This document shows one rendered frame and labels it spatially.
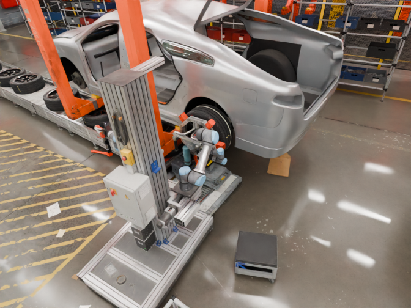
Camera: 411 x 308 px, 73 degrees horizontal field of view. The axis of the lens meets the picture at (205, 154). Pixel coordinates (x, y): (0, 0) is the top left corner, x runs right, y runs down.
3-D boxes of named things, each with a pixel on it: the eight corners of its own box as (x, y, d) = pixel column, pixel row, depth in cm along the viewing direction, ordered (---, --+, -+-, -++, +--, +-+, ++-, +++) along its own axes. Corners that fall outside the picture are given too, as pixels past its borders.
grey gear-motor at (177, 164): (200, 168, 412) (199, 149, 391) (182, 184, 386) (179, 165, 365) (191, 164, 421) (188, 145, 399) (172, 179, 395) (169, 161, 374)
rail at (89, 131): (165, 171, 397) (163, 159, 383) (161, 175, 391) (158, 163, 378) (68, 123, 517) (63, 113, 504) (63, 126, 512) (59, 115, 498)
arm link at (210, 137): (191, 182, 272) (208, 129, 272) (203, 187, 265) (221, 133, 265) (185, 181, 261) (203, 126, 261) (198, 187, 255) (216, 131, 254)
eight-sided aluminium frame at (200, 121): (219, 161, 344) (218, 124, 311) (216, 164, 340) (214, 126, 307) (185, 147, 371) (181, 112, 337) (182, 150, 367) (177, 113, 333)
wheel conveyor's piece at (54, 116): (104, 113, 576) (98, 96, 552) (66, 133, 523) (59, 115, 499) (76, 102, 624) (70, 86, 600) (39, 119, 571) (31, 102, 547)
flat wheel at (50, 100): (85, 95, 589) (81, 84, 574) (76, 110, 537) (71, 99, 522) (54, 97, 587) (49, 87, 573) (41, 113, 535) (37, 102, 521)
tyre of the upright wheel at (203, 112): (225, 157, 372) (240, 121, 323) (216, 167, 357) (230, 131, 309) (188, 131, 390) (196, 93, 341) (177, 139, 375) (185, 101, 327)
